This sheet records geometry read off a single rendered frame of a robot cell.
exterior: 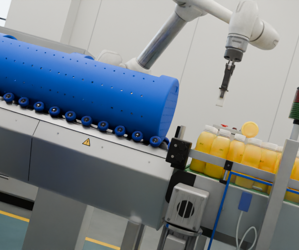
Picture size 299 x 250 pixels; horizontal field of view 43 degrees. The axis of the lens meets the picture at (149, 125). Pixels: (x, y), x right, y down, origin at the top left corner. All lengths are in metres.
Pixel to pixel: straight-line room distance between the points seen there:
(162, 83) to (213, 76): 2.96
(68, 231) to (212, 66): 2.82
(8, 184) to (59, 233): 1.28
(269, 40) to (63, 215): 1.41
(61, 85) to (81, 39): 3.05
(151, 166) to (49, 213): 0.94
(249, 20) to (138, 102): 0.56
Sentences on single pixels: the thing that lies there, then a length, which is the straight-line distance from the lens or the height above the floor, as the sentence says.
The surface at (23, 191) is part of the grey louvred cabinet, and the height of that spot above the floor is 0.15.
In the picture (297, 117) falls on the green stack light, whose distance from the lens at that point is 1.18.
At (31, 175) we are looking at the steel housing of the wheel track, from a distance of 1.71.
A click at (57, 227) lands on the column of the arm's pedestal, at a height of 0.31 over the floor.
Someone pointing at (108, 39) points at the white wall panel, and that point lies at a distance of 4.55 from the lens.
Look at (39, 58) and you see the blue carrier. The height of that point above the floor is 1.16.
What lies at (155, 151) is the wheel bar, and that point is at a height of 0.93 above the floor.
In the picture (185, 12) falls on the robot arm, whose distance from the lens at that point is 2.13.
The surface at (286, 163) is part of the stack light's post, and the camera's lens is 1.19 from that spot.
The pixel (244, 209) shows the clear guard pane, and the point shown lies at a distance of 1.30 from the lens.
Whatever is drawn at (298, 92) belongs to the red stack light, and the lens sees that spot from 1.20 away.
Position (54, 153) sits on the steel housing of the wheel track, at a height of 0.80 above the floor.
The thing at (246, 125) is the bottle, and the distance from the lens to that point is 1.53.
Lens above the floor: 1.05
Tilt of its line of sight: 1 degrees down
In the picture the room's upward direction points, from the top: 16 degrees clockwise
